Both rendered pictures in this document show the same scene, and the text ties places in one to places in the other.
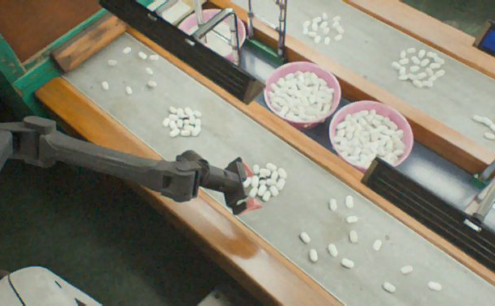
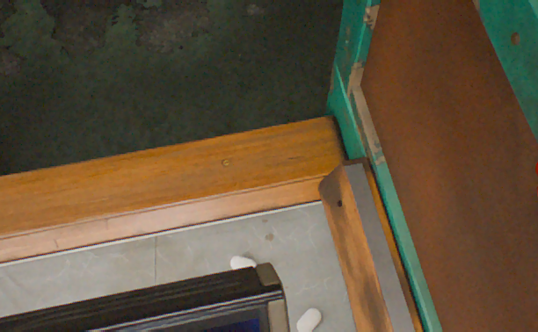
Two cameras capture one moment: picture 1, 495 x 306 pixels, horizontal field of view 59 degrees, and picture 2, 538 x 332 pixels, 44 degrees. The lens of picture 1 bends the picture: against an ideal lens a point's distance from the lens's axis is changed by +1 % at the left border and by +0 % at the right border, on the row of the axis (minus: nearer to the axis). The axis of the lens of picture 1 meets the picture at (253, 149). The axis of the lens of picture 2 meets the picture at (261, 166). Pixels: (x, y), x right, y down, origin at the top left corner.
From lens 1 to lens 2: 131 cm
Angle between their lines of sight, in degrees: 51
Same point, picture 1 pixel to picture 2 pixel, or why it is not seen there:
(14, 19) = (397, 53)
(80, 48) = (350, 241)
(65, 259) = not seen: hidden behind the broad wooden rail
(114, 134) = (76, 206)
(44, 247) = not seen: hidden behind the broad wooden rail
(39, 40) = (386, 133)
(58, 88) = (302, 163)
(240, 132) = not seen: outside the picture
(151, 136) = (20, 284)
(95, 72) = (314, 268)
